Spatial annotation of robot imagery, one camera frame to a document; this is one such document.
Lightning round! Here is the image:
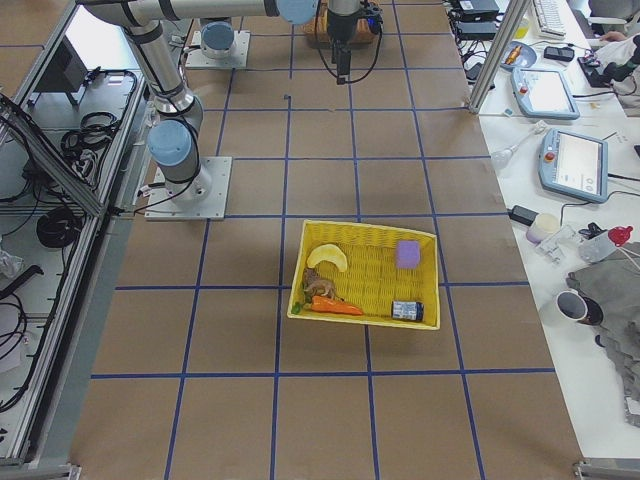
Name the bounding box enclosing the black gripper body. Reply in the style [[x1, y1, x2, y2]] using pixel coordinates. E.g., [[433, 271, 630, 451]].
[[327, 0, 383, 84]]

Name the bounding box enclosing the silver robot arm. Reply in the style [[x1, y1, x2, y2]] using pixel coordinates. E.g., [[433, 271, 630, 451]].
[[200, 17, 235, 59], [79, 1, 383, 117]]

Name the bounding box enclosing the blue plate with food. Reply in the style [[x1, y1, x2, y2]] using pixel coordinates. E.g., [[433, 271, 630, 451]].
[[500, 41, 538, 70]]

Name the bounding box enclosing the far teach pendant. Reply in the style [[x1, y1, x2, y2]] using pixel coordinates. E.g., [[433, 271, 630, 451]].
[[511, 67, 580, 120]]

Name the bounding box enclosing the teach pendant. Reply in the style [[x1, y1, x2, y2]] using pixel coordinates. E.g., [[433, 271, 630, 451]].
[[538, 129, 609, 203], [511, 67, 580, 120]]

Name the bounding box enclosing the white keyboard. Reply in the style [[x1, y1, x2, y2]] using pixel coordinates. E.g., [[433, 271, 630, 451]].
[[531, 0, 566, 40]]

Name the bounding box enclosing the yellow toy banana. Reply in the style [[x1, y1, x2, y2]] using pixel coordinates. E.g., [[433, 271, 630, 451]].
[[306, 244, 348, 272]]

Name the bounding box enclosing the purple sponge block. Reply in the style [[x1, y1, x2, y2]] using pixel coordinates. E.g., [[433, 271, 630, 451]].
[[395, 240, 421, 269]]

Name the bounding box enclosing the yellow plastic basket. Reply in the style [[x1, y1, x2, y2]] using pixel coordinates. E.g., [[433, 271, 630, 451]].
[[287, 220, 440, 330]]

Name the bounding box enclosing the black power adapter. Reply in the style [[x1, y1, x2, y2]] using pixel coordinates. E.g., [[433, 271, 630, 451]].
[[508, 205, 539, 227]]

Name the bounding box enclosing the brown toy animal figure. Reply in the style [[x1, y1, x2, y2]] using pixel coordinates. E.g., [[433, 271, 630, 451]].
[[302, 268, 336, 301]]

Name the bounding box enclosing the near teach pendant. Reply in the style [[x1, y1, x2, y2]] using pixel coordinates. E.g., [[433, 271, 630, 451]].
[[538, 129, 609, 203]]

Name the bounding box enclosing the orange toy carrot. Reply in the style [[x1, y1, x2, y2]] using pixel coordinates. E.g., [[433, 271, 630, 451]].
[[311, 296, 364, 316]]

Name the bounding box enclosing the black monitor on cart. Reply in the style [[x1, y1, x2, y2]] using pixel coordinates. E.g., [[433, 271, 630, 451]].
[[34, 35, 89, 106]]

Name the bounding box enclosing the white lavender jar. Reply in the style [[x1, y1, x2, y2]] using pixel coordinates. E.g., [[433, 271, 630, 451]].
[[526, 213, 560, 244]]

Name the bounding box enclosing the clear plastic container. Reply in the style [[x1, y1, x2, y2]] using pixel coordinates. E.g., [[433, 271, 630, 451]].
[[535, 225, 583, 264]]

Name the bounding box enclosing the white mug dark inside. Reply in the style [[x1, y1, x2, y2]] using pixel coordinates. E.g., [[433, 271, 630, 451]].
[[554, 290, 589, 322]]

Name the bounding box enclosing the grey folded cloth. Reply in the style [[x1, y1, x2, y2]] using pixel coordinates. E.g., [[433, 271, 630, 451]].
[[566, 256, 639, 426]]

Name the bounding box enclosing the aluminium frame post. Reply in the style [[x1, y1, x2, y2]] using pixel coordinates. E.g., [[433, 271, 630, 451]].
[[468, 0, 529, 114]]

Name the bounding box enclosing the coiled black cable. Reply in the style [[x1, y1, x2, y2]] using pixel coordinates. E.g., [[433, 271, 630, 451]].
[[36, 204, 84, 249]]

